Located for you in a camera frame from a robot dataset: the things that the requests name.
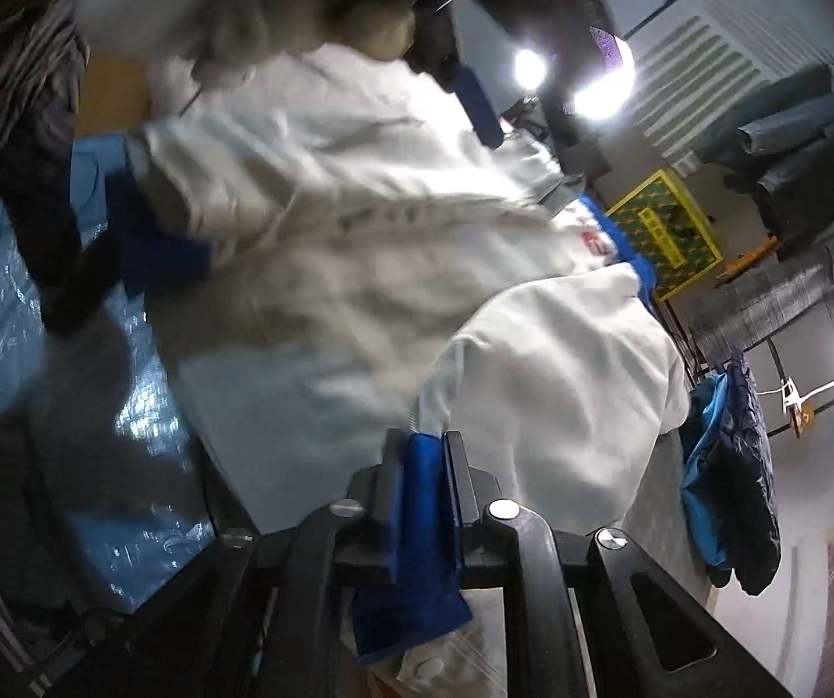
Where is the ring light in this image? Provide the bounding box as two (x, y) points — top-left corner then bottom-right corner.
(513, 30), (636, 122)

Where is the striped wall hanging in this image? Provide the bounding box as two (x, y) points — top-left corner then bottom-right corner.
(628, 0), (821, 162)

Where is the blue plastic storage bag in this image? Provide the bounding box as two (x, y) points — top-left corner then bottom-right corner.
(0, 131), (217, 615)

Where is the yellow patterned box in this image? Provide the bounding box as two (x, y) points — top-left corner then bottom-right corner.
(608, 169), (723, 301)

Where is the navy blue puffer jacket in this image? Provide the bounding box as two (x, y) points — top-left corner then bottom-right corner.
(679, 350), (781, 596)

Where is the white and blue jacket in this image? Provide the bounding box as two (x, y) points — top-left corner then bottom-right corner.
(74, 0), (691, 692)

